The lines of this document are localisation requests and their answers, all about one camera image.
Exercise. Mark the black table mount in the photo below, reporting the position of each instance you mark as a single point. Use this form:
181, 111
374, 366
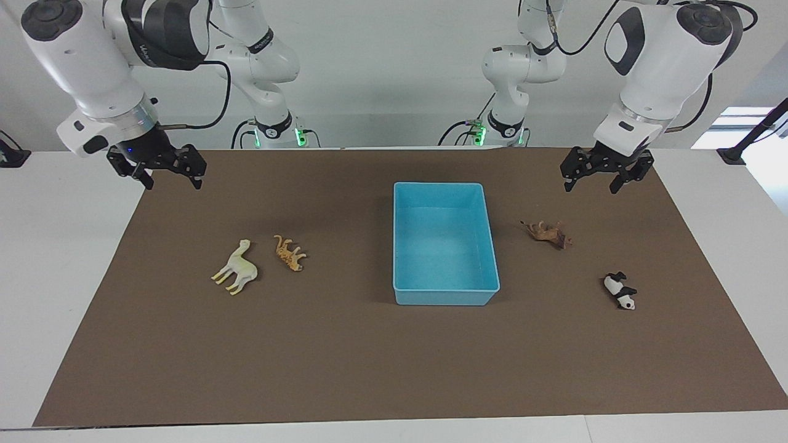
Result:
12, 159

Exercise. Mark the black clamp stand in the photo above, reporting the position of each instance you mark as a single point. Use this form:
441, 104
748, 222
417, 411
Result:
732, 155

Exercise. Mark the cream llama toy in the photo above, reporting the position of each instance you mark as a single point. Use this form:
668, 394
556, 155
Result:
239, 269

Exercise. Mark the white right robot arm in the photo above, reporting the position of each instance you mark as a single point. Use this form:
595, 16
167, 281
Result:
86, 67

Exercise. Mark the brown table mat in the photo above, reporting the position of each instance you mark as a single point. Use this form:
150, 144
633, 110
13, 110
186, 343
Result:
345, 357

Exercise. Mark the light blue storage box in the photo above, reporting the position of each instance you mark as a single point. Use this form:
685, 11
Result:
443, 246

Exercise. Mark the brown lion toy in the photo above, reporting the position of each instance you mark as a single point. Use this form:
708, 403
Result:
549, 232

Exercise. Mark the black white panda toy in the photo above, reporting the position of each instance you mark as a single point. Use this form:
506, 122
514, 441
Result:
619, 290

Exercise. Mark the orange striped tiger toy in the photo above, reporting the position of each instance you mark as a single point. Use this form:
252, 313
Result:
288, 255

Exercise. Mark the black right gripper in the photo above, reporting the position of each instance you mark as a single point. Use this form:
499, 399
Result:
154, 151

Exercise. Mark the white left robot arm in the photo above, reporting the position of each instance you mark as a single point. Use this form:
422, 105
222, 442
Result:
659, 67

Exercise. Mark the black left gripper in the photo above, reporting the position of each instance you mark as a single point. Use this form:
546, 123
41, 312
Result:
606, 161

